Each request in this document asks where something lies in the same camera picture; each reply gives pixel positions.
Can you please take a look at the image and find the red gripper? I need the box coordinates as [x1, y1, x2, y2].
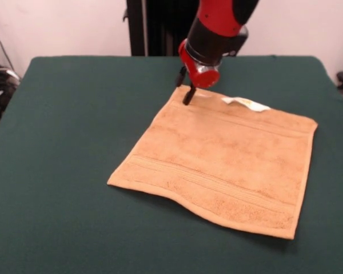
[176, 39, 220, 106]

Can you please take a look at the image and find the orange terry towel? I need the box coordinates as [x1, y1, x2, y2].
[107, 84, 319, 240]

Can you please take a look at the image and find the dark green table cloth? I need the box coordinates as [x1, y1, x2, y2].
[0, 55, 343, 274]

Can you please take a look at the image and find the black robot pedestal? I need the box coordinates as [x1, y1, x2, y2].
[122, 0, 200, 57]

